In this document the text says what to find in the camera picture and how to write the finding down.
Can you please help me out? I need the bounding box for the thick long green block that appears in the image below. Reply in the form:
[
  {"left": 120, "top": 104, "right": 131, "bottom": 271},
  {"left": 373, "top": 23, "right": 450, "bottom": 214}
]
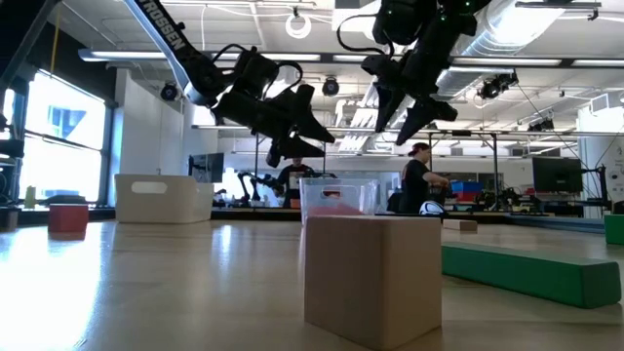
[{"left": 441, "top": 243, "right": 622, "bottom": 309}]

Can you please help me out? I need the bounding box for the person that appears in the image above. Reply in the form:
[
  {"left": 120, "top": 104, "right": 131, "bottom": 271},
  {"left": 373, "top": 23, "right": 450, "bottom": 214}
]
[
  {"left": 276, "top": 156, "right": 316, "bottom": 209},
  {"left": 400, "top": 141, "right": 450, "bottom": 215}
]

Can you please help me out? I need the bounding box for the silver ventilation duct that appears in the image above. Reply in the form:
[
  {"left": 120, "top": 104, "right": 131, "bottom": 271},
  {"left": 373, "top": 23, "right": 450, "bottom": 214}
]
[{"left": 428, "top": 0, "right": 569, "bottom": 101}]

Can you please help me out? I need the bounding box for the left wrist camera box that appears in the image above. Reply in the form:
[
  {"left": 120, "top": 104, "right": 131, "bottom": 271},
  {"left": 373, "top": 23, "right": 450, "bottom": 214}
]
[{"left": 238, "top": 47, "right": 282, "bottom": 94}]

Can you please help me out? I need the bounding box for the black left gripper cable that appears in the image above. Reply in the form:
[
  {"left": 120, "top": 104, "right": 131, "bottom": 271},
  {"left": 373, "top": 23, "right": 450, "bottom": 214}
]
[{"left": 209, "top": 42, "right": 304, "bottom": 101}]

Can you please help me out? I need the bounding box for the black aluminium table frame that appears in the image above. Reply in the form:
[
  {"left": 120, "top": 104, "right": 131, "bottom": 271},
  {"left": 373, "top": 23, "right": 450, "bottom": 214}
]
[{"left": 0, "top": 207, "right": 605, "bottom": 234}]

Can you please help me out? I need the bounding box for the white plastic bin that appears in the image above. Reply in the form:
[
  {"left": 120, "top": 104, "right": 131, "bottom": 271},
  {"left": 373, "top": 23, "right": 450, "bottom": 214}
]
[{"left": 114, "top": 174, "right": 215, "bottom": 225}]

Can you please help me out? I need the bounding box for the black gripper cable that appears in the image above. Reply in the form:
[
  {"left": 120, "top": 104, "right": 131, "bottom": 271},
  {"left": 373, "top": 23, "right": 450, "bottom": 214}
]
[
  {"left": 209, "top": 42, "right": 304, "bottom": 101},
  {"left": 336, "top": 13, "right": 397, "bottom": 59}
]

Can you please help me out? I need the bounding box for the overhead light beam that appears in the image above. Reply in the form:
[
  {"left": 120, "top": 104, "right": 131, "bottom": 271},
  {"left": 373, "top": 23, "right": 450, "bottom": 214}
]
[{"left": 77, "top": 48, "right": 624, "bottom": 68}]

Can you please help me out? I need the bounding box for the dark low object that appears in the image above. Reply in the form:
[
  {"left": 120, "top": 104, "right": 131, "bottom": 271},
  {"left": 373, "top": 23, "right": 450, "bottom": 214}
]
[{"left": 41, "top": 194, "right": 90, "bottom": 206}]

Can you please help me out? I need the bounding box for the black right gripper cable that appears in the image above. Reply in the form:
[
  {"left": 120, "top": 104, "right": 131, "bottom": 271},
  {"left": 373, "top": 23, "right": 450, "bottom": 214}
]
[{"left": 336, "top": 13, "right": 397, "bottom": 59}]

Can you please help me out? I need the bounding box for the large bright window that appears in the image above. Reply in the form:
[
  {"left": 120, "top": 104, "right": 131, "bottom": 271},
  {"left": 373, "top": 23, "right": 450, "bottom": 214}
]
[{"left": 0, "top": 70, "right": 107, "bottom": 205}]

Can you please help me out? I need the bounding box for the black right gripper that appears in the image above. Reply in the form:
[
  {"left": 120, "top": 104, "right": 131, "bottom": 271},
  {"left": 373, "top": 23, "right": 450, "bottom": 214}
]
[{"left": 360, "top": 51, "right": 460, "bottom": 147}]

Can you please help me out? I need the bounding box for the red wooden cube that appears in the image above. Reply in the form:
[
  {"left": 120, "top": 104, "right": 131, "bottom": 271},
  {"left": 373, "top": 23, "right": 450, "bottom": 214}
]
[{"left": 48, "top": 203, "right": 90, "bottom": 234}]

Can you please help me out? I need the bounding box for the small natural wood block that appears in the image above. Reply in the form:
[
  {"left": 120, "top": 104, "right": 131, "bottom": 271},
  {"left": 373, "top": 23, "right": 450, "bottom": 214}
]
[{"left": 442, "top": 218, "right": 479, "bottom": 233}]

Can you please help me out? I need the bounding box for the green wooden block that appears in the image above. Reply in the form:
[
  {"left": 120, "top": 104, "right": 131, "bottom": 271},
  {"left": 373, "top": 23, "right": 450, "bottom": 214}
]
[{"left": 604, "top": 214, "right": 624, "bottom": 246}]

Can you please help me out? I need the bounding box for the black background frame stand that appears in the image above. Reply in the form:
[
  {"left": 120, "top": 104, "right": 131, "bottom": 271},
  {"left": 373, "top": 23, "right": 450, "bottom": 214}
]
[{"left": 253, "top": 125, "right": 501, "bottom": 211}]

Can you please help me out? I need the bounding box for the clear plastic bin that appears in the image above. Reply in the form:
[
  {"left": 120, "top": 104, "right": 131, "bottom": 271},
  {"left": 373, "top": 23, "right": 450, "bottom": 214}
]
[{"left": 298, "top": 177, "right": 380, "bottom": 225}]

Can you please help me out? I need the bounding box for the white coiled cable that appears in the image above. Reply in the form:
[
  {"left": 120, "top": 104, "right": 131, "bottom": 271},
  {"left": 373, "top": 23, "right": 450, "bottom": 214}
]
[{"left": 285, "top": 12, "right": 313, "bottom": 40}]

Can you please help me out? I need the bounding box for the yellow hanging strap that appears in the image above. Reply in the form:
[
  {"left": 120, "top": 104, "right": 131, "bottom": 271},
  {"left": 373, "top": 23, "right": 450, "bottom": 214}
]
[{"left": 50, "top": 4, "right": 63, "bottom": 74}]

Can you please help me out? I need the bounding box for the black computer monitor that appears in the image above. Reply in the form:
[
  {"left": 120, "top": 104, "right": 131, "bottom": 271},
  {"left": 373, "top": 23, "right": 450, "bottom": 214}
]
[
  {"left": 531, "top": 155, "right": 584, "bottom": 195},
  {"left": 188, "top": 152, "right": 225, "bottom": 184}
]

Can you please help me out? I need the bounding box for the blue storage crate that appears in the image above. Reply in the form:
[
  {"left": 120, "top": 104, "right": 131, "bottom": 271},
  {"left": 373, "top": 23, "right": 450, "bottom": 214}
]
[{"left": 450, "top": 180, "right": 484, "bottom": 193}]

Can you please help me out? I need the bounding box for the large natural wood block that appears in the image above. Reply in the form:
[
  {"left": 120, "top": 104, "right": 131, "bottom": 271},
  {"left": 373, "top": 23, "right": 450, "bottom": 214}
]
[{"left": 303, "top": 215, "right": 443, "bottom": 351}]

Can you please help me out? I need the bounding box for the black camera rig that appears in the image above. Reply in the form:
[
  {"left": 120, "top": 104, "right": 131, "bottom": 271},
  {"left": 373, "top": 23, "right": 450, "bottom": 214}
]
[{"left": 476, "top": 71, "right": 520, "bottom": 100}]

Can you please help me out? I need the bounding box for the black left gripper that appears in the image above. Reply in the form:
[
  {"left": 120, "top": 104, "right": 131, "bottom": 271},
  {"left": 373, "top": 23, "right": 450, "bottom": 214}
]
[{"left": 210, "top": 83, "right": 337, "bottom": 169}]

